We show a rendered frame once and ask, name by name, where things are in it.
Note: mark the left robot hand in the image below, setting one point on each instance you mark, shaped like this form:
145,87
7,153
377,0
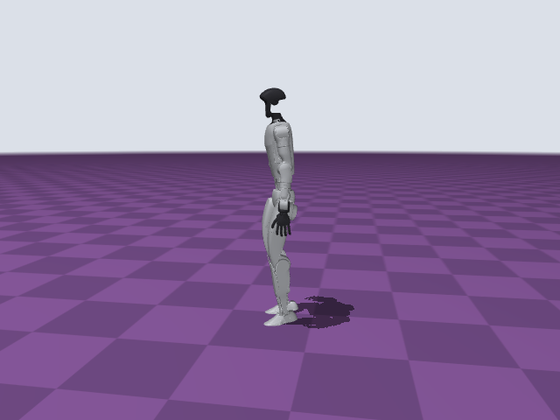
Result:
282,219

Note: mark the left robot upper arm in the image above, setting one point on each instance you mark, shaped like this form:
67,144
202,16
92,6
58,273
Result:
282,136

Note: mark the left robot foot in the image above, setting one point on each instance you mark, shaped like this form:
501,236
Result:
279,320

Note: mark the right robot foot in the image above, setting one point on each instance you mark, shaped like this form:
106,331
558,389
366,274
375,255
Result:
291,306

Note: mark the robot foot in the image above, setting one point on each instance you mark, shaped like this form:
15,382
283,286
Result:
291,306
279,320

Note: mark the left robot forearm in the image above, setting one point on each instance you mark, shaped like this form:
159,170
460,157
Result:
285,183

